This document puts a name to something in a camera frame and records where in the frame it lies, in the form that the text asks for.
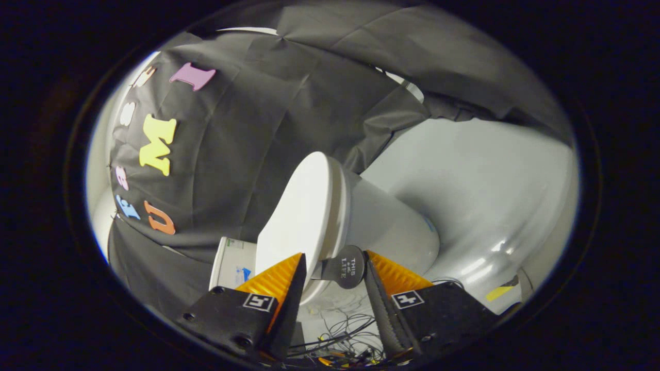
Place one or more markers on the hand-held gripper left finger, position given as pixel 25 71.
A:
pixel 291 309

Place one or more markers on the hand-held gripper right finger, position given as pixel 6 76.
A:
pixel 386 319

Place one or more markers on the white toilet bowl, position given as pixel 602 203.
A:
pixel 386 226

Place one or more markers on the white toilet seat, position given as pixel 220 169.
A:
pixel 340 211

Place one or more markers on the yellow tape strip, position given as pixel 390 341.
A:
pixel 499 293

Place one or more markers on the black backdrop cloth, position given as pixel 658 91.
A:
pixel 247 129

